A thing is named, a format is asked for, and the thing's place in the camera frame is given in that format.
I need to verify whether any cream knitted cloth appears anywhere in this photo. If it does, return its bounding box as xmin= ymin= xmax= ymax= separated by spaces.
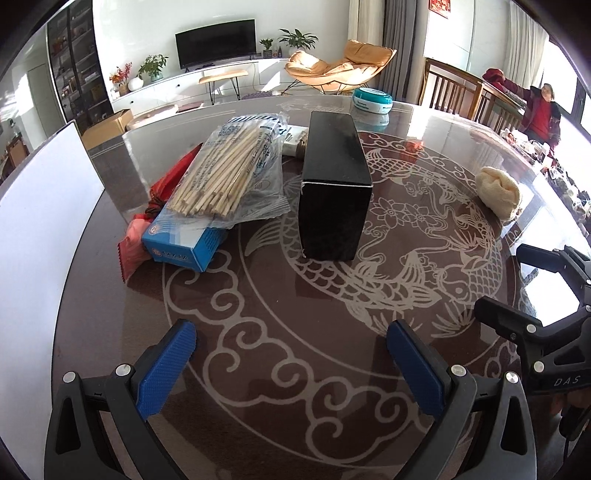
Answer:
xmin=475 ymin=166 xmax=521 ymax=222

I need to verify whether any person's hand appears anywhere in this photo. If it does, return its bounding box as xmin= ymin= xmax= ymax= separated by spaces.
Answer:
xmin=551 ymin=389 xmax=591 ymax=441

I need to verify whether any red snack packet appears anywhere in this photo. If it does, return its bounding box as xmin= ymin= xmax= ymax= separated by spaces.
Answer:
xmin=117 ymin=143 xmax=202 ymax=283

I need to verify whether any person in red jacket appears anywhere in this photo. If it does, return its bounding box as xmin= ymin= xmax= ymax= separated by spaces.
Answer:
xmin=483 ymin=68 xmax=562 ymax=152

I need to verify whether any blue cardboard box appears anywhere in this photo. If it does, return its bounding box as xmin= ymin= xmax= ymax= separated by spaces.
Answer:
xmin=141 ymin=208 xmax=228 ymax=273

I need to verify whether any white storage bin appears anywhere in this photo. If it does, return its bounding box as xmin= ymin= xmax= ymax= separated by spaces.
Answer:
xmin=1 ymin=123 xmax=104 ymax=479

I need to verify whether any wooden dining chair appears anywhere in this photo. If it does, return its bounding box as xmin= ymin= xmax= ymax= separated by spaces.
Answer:
xmin=418 ymin=58 xmax=525 ymax=133

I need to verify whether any black cardboard box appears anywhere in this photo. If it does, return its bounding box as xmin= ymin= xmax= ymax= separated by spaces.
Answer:
xmin=297 ymin=111 xmax=373 ymax=262

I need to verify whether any bag of wooden chopsticks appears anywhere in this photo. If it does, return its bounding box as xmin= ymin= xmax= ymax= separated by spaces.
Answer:
xmin=166 ymin=113 xmax=290 ymax=229

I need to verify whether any teal white round container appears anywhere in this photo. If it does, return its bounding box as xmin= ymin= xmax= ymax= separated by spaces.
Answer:
xmin=352 ymin=87 xmax=394 ymax=115

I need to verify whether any cardboard box on floor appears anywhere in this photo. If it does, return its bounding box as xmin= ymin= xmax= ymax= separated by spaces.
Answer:
xmin=82 ymin=109 xmax=133 ymax=150

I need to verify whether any orange lounge chair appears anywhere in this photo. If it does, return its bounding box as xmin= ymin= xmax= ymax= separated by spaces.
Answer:
xmin=286 ymin=40 xmax=397 ymax=94

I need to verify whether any grey curtain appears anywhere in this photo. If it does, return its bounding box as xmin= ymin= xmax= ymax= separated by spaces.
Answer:
xmin=379 ymin=0 xmax=429 ymax=104

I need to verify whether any dark glass display cabinet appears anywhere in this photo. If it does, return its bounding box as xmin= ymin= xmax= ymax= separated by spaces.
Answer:
xmin=46 ymin=0 xmax=113 ymax=132

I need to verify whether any white tv cabinet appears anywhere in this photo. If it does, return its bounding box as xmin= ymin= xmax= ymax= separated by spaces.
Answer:
xmin=110 ymin=58 xmax=293 ymax=116

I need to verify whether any red flower vase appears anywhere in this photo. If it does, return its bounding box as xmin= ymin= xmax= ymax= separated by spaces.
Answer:
xmin=109 ymin=62 xmax=132 ymax=96

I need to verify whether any green potted plant left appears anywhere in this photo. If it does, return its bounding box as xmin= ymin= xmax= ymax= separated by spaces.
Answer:
xmin=137 ymin=54 xmax=168 ymax=83

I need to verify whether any green potted plant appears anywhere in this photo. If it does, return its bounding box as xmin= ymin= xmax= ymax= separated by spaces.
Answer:
xmin=137 ymin=54 xmax=168 ymax=83
xmin=279 ymin=28 xmax=318 ymax=49

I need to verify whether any small wooden side table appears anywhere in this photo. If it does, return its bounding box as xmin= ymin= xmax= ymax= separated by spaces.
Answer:
xmin=198 ymin=69 xmax=249 ymax=105

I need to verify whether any green potted plant right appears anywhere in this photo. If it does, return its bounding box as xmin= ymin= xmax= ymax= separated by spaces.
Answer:
xmin=279 ymin=28 xmax=318 ymax=49

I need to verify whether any black television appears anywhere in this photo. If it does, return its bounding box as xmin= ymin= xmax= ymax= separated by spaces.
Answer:
xmin=175 ymin=19 xmax=256 ymax=69

